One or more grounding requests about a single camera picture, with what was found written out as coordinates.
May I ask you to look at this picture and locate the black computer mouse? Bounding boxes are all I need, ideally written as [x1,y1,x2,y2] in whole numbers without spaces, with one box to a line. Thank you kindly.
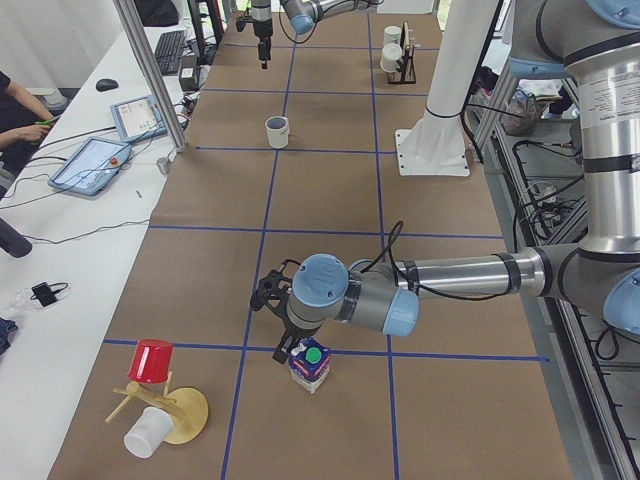
[95,78,119,92]

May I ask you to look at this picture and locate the small black adapter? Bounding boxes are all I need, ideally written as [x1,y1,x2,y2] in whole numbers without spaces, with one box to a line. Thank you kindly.
[30,282,69,307]

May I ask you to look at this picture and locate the red cup on tree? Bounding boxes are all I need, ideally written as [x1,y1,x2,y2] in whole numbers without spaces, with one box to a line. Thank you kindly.
[127,338,173,384]

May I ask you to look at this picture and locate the white cup on tree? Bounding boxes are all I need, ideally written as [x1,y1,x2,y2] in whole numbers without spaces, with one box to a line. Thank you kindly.
[124,406,174,459]

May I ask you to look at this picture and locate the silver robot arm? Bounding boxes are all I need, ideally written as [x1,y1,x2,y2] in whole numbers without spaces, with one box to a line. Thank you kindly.
[250,1,639,362]
[235,0,382,70]

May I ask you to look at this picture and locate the wooden mug tree stand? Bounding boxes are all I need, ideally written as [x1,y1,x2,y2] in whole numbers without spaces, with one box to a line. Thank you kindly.
[105,373,209,445]

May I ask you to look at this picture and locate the small metal cylinder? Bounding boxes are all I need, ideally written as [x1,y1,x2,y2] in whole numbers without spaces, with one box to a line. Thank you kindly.
[156,157,171,175]

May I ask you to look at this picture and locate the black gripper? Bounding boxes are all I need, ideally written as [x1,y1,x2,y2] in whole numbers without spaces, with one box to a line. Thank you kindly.
[250,259,320,362]
[235,0,273,69]

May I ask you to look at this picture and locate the lower teach pendant tablet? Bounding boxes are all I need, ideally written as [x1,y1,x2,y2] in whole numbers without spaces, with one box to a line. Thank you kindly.
[48,137,132,197]

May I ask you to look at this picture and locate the white cup in rack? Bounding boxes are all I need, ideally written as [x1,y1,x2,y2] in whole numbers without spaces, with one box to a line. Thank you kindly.
[380,43,403,73]
[383,25,402,46]

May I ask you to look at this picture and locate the white ribbed mug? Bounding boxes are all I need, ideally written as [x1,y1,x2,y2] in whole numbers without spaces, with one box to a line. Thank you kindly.
[265,116,289,149]

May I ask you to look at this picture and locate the aluminium frame post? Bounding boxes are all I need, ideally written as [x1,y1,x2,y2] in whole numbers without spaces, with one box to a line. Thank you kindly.
[113,0,187,153]

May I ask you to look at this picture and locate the person forearm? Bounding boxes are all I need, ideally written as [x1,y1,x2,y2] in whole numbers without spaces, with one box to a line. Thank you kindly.
[0,89,56,151]

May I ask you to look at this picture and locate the black keyboard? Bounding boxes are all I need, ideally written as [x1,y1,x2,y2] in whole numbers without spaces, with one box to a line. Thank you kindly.
[154,30,186,76]

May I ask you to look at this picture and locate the teach pendant tablet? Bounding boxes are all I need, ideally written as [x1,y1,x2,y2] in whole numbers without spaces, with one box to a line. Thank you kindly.
[48,137,132,197]
[110,95,167,144]

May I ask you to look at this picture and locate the blue milk carton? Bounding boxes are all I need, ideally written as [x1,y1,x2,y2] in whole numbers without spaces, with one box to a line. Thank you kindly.
[288,337,331,394]

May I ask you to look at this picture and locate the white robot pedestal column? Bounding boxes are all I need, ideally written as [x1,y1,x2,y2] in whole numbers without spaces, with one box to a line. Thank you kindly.
[395,0,501,177]

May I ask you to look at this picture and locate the black wire cup rack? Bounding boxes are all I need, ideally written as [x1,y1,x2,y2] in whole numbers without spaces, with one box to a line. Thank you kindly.
[385,21,417,84]

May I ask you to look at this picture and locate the upper teach pendant tablet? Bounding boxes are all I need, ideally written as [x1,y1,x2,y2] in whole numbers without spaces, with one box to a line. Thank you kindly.
[110,95,167,144]

